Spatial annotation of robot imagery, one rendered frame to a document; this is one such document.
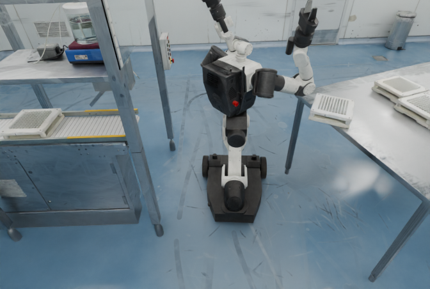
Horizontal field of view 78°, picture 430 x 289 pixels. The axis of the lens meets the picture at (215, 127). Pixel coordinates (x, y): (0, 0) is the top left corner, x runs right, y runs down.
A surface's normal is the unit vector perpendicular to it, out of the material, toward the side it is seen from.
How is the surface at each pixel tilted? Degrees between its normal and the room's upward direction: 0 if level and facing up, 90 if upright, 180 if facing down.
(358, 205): 0
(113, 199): 90
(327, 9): 90
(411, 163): 0
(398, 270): 0
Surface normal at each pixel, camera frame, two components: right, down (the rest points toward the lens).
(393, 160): -0.03, -0.79
